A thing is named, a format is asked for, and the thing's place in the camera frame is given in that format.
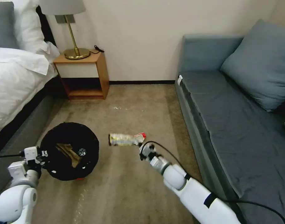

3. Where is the black round trash bin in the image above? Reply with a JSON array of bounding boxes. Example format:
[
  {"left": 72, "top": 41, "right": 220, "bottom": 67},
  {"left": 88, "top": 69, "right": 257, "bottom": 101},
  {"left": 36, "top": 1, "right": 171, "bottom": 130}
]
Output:
[{"left": 40, "top": 122, "right": 100, "bottom": 182}]

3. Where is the crumpled snack wrapper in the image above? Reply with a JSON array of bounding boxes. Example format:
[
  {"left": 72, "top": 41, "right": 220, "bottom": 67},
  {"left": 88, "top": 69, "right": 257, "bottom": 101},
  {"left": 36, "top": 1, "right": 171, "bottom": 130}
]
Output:
[{"left": 108, "top": 132, "right": 147, "bottom": 147}]

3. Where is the crumpled brown paper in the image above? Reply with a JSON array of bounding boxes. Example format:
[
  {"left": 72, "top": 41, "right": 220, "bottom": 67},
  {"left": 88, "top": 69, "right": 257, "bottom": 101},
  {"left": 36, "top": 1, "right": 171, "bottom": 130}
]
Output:
[{"left": 55, "top": 143, "right": 82, "bottom": 168}]

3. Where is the bed with white duvet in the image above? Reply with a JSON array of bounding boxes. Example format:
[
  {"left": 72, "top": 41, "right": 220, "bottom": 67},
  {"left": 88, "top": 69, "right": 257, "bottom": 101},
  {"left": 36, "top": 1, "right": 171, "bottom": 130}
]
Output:
[{"left": 0, "top": 42, "right": 63, "bottom": 196}]

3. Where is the blue-grey sofa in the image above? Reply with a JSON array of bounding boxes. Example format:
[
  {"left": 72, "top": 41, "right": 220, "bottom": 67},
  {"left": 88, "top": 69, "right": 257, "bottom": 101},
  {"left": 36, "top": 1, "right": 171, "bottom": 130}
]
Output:
[{"left": 175, "top": 34, "right": 285, "bottom": 224}]

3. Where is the wooden nightstand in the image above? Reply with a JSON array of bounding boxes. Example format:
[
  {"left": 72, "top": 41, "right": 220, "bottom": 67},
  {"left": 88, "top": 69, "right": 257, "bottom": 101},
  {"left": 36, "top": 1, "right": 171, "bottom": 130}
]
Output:
[{"left": 53, "top": 49, "right": 110, "bottom": 100}]

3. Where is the white pillow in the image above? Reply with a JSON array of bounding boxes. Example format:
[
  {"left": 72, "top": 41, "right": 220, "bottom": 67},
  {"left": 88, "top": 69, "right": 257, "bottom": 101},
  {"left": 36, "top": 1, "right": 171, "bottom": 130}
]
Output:
[{"left": 12, "top": 0, "right": 49, "bottom": 54}]

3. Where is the brass table lamp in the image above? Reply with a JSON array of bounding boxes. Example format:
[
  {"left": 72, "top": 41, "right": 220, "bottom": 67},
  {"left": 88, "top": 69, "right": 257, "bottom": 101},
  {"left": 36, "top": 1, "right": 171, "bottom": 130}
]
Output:
[{"left": 39, "top": 0, "right": 90, "bottom": 60}]

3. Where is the blue-grey cushion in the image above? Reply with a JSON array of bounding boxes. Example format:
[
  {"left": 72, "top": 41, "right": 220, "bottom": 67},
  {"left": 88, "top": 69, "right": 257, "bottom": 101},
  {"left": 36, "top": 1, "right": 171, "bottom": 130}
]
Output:
[{"left": 220, "top": 19, "right": 285, "bottom": 113}]

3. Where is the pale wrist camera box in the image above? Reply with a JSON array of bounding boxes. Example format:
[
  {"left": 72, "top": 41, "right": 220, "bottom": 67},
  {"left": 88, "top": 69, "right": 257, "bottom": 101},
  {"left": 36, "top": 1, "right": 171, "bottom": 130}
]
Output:
[{"left": 24, "top": 146, "right": 40, "bottom": 161}]

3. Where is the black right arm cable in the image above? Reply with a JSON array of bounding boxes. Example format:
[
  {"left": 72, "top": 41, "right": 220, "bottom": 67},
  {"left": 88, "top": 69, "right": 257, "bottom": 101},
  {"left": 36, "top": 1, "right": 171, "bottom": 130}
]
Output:
[{"left": 140, "top": 141, "right": 285, "bottom": 224}]

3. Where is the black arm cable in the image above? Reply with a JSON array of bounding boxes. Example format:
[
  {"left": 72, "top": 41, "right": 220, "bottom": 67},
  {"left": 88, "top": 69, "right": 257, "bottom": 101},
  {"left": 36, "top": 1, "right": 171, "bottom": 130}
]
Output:
[
  {"left": 0, "top": 152, "right": 25, "bottom": 160},
  {"left": 140, "top": 141, "right": 285, "bottom": 224}
]

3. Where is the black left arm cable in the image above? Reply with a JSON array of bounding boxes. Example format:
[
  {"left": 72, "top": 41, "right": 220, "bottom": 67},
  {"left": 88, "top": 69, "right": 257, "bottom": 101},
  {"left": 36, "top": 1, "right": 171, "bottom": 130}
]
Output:
[{"left": 0, "top": 152, "right": 25, "bottom": 160}]

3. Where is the black lamp cord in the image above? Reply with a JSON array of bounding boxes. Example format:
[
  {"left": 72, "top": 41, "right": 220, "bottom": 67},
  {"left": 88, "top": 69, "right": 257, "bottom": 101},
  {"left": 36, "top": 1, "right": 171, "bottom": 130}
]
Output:
[{"left": 89, "top": 45, "right": 105, "bottom": 54}]

